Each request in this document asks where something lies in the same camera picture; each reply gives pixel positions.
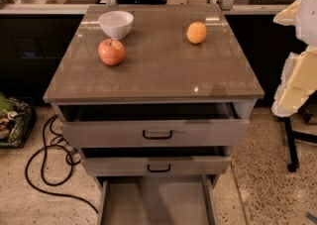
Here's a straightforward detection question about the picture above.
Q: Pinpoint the patterned bag with items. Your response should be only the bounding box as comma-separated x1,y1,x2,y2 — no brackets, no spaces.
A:
0,92,37,148

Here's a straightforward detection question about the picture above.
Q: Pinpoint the orange fruit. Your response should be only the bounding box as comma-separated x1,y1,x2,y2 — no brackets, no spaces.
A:
187,22,207,44

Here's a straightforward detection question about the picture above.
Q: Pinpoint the grey middle drawer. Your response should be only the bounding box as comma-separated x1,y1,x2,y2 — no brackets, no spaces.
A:
82,147,231,176

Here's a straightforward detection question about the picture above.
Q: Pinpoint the grey drawer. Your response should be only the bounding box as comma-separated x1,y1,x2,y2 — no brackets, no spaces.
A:
82,147,231,176
60,117,250,148
97,175,219,225

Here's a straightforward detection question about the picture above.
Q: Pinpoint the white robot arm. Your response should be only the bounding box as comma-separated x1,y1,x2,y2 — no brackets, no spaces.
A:
271,0,317,117

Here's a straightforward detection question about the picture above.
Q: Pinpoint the red apple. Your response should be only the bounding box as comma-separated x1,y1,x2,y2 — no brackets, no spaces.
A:
98,39,125,66

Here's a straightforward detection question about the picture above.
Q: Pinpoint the grey bottom drawer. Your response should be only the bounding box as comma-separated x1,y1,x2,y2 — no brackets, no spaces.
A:
97,175,219,225

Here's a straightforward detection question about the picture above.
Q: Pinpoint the grey drawer cabinet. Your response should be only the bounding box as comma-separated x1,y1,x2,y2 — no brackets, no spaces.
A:
43,3,265,190

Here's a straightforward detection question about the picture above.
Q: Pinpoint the white ceramic bowl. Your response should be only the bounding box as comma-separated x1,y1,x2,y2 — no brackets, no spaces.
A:
98,10,134,40

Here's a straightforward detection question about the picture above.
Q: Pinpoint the grey top drawer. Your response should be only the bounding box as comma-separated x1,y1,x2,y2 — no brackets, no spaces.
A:
60,117,250,148

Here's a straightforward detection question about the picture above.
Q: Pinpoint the black floor cable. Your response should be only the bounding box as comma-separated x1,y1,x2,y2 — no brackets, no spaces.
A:
24,114,99,215

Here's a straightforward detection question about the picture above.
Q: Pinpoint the black wheeled stand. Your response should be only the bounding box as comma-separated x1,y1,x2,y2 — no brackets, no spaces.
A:
279,104,317,172

